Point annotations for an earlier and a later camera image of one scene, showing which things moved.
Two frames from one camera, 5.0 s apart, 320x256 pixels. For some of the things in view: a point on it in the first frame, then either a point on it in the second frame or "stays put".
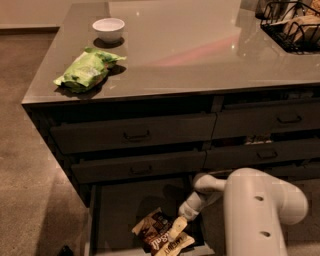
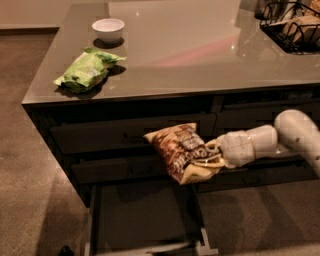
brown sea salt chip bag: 154,230 → 179,145
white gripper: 187,210 → 237,148
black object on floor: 66,251 stays put
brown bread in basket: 296,26 stays put
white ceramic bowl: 108,29 stays put
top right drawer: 245,120 stays put
